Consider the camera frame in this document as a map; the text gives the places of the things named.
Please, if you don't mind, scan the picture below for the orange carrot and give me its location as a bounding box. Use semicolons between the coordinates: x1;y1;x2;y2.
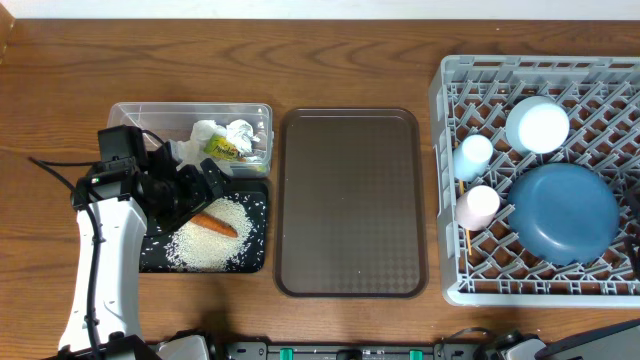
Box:
190;213;238;238

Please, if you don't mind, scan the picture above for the green foil snack wrapper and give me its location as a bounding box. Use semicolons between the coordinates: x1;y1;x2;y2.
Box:
203;135;243;162

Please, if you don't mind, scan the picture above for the white paper ball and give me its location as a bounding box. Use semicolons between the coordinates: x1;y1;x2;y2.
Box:
226;119;255;156

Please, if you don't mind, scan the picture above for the light blue cup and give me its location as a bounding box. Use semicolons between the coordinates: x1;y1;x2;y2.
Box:
453;134;493;182

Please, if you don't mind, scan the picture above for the pink cup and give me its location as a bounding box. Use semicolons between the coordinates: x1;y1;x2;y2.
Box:
455;185;500;231

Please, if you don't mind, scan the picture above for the light blue bowl of rice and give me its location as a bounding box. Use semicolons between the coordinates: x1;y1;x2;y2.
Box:
505;96;570;154

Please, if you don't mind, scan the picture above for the dark blue plate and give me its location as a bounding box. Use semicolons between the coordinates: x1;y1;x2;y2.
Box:
507;163;620;266

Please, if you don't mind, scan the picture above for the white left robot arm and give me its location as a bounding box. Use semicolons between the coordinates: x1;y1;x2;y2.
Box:
58;157;229;358

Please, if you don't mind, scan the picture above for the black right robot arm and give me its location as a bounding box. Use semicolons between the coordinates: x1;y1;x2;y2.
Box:
474;189;639;359

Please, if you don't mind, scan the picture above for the grey dishwasher rack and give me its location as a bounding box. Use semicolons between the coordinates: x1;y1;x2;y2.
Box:
428;54;640;307

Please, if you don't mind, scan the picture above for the crumpled white paper napkin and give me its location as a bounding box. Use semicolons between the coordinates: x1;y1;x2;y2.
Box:
169;120;233;176

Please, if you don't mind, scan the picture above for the pile of white rice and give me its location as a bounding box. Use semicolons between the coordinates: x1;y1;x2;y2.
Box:
144;191;266;273

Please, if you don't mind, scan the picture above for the clear plastic bin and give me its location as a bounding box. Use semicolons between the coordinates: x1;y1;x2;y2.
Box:
108;102;274;178

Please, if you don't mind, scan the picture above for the black plastic bin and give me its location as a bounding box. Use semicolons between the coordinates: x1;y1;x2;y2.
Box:
138;177;269;274

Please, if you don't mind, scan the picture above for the brown serving tray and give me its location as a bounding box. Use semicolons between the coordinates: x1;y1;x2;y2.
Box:
274;108;428;299

